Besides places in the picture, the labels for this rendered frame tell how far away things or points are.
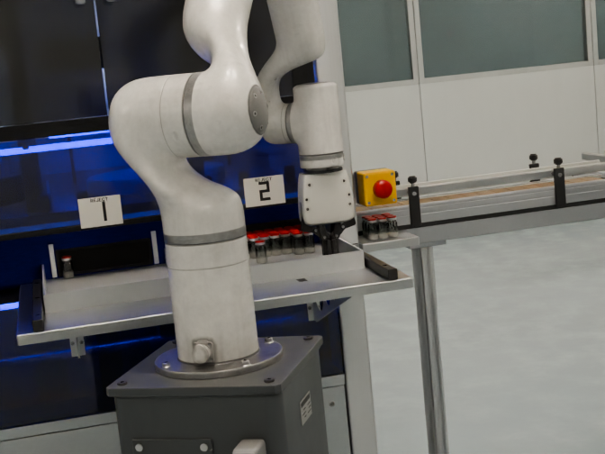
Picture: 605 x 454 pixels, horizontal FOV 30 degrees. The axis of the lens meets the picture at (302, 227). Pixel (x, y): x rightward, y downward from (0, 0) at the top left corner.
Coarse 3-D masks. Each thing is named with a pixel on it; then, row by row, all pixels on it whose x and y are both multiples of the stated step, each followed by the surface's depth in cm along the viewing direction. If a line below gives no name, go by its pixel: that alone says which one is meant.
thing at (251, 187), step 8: (272, 176) 236; (280, 176) 236; (248, 184) 235; (256, 184) 235; (272, 184) 236; (280, 184) 236; (248, 192) 235; (256, 192) 235; (272, 192) 236; (280, 192) 236; (248, 200) 235; (256, 200) 235; (272, 200) 236; (280, 200) 237
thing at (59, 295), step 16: (112, 272) 237; (128, 272) 235; (144, 272) 233; (160, 272) 231; (48, 288) 226; (64, 288) 224; (80, 288) 222; (96, 288) 204; (112, 288) 205; (128, 288) 206; (144, 288) 206; (160, 288) 207; (48, 304) 203; (64, 304) 203; (80, 304) 204; (96, 304) 205
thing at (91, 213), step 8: (80, 200) 227; (88, 200) 228; (96, 200) 228; (104, 200) 228; (112, 200) 229; (120, 200) 229; (80, 208) 227; (88, 208) 228; (96, 208) 228; (112, 208) 229; (120, 208) 229; (80, 216) 228; (88, 216) 228; (96, 216) 228; (112, 216) 229; (120, 216) 229; (88, 224) 228; (96, 224) 229; (104, 224) 229; (112, 224) 229
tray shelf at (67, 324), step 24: (24, 288) 229; (264, 288) 206; (288, 288) 204; (312, 288) 202; (336, 288) 200; (360, 288) 201; (384, 288) 202; (24, 312) 206; (72, 312) 202; (96, 312) 200; (120, 312) 198; (144, 312) 196; (168, 312) 194; (24, 336) 189; (48, 336) 190; (72, 336) 190
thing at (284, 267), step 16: (320, 240) 248; (272, 256) 237; (288, 256) 235; (304, 256) 233; (320, 256) 213; (336, 256) 214; (352, 256) 215; (256, 272) 211; (272, 272) 211; (288, 272) 212; (304, 272) 213; (320, 272) 214
